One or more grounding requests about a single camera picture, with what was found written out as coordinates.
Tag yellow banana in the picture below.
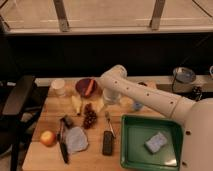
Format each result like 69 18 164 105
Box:
71 96 82 115

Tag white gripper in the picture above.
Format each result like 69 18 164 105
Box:
93 89 133 112

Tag light blue cup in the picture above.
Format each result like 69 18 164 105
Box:
132 102 143 111

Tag black remote control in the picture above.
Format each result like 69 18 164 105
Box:
102 131 114 156

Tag blue sponge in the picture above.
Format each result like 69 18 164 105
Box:
144 132 168 154

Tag orange carrot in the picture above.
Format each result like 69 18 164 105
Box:
85 79 95 97

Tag red yellow apple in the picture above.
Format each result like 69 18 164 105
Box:
40 131 55 146

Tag purple bowl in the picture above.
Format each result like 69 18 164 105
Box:
75 78 97 98

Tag white cup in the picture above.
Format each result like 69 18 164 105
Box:
51 79 66 96

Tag grey blue cloth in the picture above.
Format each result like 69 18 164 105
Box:
65 127 89 154

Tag black handled knife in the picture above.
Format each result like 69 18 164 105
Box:
57 121 69 164

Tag black chair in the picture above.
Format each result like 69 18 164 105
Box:
0 75 35 171

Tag green plastic tray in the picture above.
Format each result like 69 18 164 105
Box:
120 115 183 171

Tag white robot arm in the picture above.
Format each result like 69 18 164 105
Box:
99 65 213 171

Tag bunch of dark grapes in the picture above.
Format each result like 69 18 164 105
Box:
83 103 97 129

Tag metal bowl on counter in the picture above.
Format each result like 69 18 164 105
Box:
173 67 196 84

